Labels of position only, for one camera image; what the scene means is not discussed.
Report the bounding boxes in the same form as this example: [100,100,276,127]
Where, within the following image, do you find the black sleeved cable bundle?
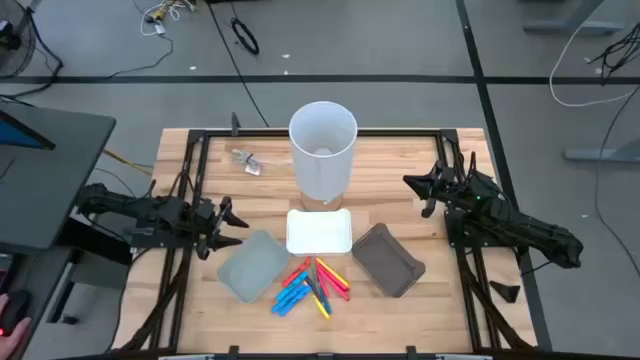
[457,247,535,351]
[118,247,195,352]

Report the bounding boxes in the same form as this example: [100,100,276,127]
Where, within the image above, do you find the monitor with blue screen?
[0,109,57,151]

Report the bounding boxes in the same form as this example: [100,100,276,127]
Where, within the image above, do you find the bundled clear lamp cord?
[230,147,294,177]

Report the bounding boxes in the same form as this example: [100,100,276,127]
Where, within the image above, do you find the white plastic bin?
[285,208,354,257]

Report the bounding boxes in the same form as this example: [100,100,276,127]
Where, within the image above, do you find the black aluminium table frame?
[112,127,540,360]

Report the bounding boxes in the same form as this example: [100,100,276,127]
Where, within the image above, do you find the red highlighter marker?
[281,256,313,289]

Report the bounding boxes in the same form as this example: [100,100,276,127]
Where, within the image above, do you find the grey desk foot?
[522,0,627,36]
[563,135,640,164]

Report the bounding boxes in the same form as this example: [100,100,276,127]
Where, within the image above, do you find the black backlit keyboard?
[0,252,16,295]

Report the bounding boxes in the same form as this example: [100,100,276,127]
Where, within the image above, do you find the white floor cable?
[548,0,640,109]

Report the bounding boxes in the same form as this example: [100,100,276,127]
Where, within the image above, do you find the white and yellow cable bundle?
[138,0,197,38]

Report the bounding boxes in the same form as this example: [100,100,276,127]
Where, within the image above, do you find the purple highlighter marker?
[303,275,325,302]

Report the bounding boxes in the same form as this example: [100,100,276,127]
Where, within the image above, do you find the person's hand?
[0,293,33,360]

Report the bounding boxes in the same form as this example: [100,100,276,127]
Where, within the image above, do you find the coiled black cable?
[230,17,261,56]

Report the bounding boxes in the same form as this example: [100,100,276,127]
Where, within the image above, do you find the black triangular spare finger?
[488,280,522,304]

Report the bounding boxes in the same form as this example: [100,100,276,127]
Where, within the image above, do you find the pink highlighter marker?
[316,261,351,295]
[316,269,332,300]
[317,267,351,302]

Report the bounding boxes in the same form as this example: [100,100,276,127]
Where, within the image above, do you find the black floor fan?
[0,0,38,80]

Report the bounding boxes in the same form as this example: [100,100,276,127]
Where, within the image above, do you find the tangled black cable bundle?
[586,22,640,85]

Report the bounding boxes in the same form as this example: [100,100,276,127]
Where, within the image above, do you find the black desk support frame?
[47,215,135,326]

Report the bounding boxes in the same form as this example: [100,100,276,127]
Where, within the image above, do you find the dark grey translucent bin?
[351,222,427,299]

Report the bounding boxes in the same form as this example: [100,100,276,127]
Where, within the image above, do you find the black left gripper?
[189,195,250,262]

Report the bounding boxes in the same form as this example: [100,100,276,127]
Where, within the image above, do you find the black computer mouse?
[0,289,33,337]

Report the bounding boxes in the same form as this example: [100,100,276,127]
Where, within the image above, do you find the dark grey desk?
[0,101,118,252]

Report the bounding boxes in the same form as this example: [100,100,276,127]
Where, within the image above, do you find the thin black floor cable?
[593,84,640,279]
[104,32,175,80]
[206,0,271,129]

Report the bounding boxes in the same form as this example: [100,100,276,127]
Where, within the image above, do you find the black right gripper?
[402,160,474,219]

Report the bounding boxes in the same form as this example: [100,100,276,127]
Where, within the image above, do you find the light grey translucent bin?
[216,229,292,305]

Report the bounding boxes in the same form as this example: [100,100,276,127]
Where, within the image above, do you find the black fan cable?
[0,7,65,101]

